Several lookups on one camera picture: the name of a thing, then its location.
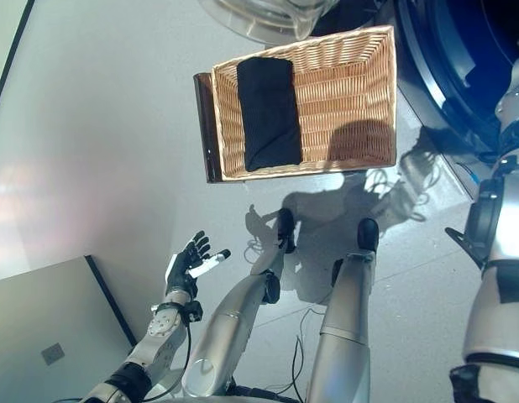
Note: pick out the robot waist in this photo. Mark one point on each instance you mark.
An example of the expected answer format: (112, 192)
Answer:
(268, 394)

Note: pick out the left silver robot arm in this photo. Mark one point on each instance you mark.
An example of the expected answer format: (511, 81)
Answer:
(158, 336)

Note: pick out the large black folded garment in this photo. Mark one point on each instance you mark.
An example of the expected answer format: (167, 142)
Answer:
(268, 113)

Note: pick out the silver robot leg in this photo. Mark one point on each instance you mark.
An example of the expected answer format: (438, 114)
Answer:
(343, 327)
(226, 331)

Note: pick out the grey cabinet with dark edge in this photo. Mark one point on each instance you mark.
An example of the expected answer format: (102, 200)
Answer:
(45, 310)

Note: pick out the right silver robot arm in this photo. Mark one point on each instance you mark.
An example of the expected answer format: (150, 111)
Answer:
(499, 252)

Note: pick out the glass washing machine door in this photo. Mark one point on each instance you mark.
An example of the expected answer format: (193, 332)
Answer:
(268, 21)

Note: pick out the dark brown wooden board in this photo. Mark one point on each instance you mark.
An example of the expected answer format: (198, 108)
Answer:
(205, 126)

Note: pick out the wicker laundry basket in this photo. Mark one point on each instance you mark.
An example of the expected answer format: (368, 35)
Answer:
(343, 96)

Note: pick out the right silver robot leg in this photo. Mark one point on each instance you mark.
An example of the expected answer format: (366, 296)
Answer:
(343, 327)

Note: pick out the grey washing machine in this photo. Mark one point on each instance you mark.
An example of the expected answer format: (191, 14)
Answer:
(452, 84)

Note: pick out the left silver robot leg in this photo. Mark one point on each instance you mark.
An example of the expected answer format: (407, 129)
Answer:
(226, 331)

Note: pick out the grey square cabinet sticker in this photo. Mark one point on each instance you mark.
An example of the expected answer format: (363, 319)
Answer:
(53, 354)

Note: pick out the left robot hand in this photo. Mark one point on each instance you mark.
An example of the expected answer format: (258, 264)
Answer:
(181, 268)

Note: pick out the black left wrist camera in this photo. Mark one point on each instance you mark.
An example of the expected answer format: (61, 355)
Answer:
(193, 311)

